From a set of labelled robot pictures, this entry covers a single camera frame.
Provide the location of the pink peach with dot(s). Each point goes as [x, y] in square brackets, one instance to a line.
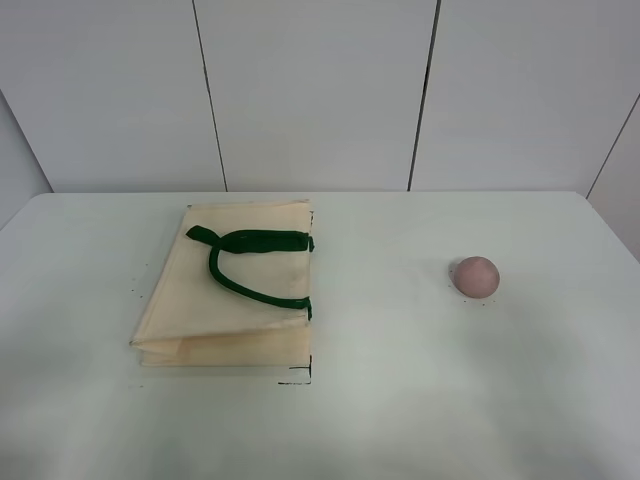
[476, 277]

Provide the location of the cream linen bag green handles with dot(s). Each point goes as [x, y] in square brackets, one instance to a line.
[234, 290]

